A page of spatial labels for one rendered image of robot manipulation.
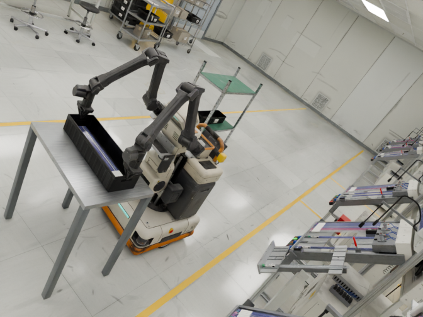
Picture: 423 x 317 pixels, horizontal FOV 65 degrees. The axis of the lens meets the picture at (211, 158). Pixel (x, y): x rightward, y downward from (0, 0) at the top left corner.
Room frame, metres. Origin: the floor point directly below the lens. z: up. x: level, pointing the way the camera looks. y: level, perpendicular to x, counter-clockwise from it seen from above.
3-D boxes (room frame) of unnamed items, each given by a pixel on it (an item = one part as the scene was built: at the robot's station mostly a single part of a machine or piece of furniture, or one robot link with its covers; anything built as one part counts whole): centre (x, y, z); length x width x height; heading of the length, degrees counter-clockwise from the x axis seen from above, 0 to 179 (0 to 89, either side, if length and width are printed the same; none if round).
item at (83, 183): (1.61, 0.59, 0.40); 0.70 x 0.45 x 0.80; 60
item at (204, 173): (2.36, 0.16, 0.59); 0.55 x 0.34 x 0.83; 60
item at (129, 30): (6.81, 2.59, 0.50); 0.90 x 0.54 x 1.00; 172
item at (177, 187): (2.10, 0.24, 0.53); 0.28 x 0.27 x 0.25; 60
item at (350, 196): (3.47, -1.92, 0.66); 1.01 x 0.73 x 1.31; 67
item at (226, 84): (4.32, 0.32, 0.55); 0.91 x 0.46 x 1.10; 157
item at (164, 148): (2.03, 0.35, 0.84); 0.28 x 0.16 x 0.22; 60
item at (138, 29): (6.80, 2.60, 0.30); 0.30 x 0.23 x 0.18; 176
